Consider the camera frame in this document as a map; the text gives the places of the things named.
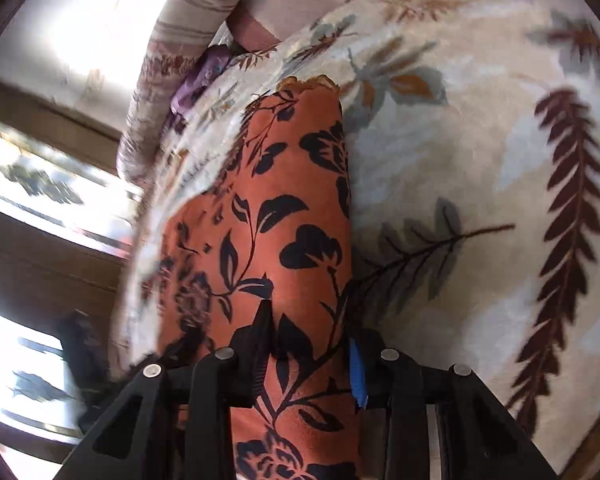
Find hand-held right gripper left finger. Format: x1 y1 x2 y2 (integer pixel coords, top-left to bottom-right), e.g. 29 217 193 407
67 299 275 480

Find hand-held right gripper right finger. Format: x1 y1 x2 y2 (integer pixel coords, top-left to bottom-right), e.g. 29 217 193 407
349 339 557 480

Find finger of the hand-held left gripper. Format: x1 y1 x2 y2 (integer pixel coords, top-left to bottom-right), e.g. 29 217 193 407
57 310 118 423

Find orange floral blouse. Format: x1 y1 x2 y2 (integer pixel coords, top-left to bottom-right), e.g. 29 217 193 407
145 76 362 480

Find patterned glass window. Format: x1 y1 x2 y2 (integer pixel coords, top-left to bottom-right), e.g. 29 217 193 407
0 115 146 461

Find leaf print quilt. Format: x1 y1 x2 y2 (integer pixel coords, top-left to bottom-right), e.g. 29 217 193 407
107 0 600 480

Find purple cloth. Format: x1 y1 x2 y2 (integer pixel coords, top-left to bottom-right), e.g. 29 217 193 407
169 45 233 117

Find striped floral bolster pillow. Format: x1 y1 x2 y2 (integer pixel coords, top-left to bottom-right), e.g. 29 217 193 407
116 0 246 187

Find pink pillow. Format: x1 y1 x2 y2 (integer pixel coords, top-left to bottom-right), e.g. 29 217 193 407
227 0 376 53

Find wooden window frame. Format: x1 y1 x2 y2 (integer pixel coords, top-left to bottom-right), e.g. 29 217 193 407
0 75 136 467

